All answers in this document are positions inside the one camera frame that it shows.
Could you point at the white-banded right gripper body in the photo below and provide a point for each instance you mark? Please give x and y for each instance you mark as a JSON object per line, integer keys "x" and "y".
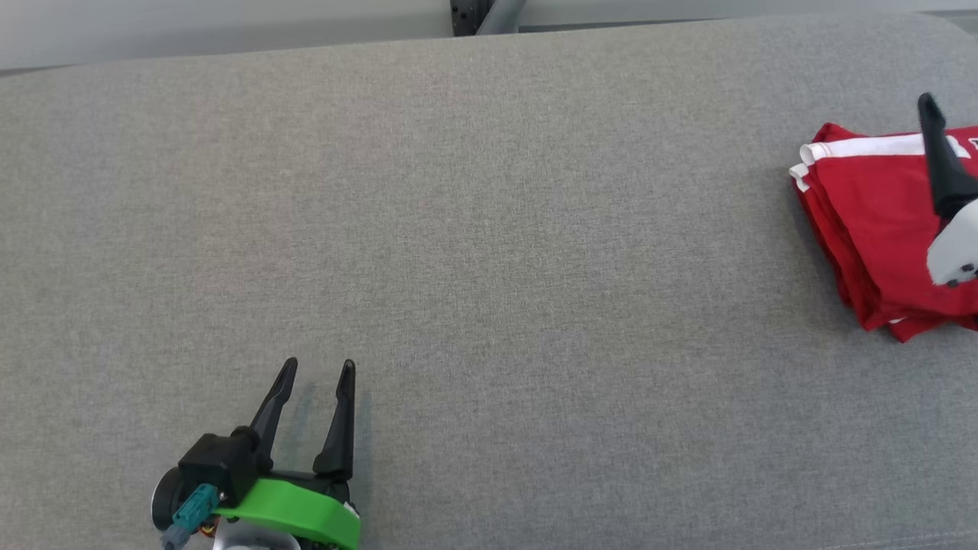
{"x": 959, "y": 252}

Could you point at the red shorts with white stripes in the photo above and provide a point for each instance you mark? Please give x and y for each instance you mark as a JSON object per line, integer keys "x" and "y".
{"x": 871, "y": 221}

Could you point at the red Bulls jersey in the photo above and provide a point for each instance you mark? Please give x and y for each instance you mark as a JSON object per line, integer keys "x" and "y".
{"x": 917, "y": 330}

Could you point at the grey fabric sofa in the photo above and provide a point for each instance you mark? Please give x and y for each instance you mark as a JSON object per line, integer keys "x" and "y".
{"x": 489, "y": 267}

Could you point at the grey round tube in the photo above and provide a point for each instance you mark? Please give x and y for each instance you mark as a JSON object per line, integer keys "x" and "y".
{"x": 500, "y": 14}

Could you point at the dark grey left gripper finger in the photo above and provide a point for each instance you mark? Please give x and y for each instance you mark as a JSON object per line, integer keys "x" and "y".
{"x": 275, "y": 412}
{"x": 340, "y": 443}

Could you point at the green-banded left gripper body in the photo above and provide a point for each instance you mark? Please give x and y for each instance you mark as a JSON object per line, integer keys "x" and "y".
{"x": 298, "y": 512}

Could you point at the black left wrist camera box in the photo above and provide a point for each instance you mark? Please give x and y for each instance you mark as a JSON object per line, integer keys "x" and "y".
{"x": 218, "y": 462}

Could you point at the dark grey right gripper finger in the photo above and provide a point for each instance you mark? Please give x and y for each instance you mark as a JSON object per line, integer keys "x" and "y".
{"x": 947, "y": 176}

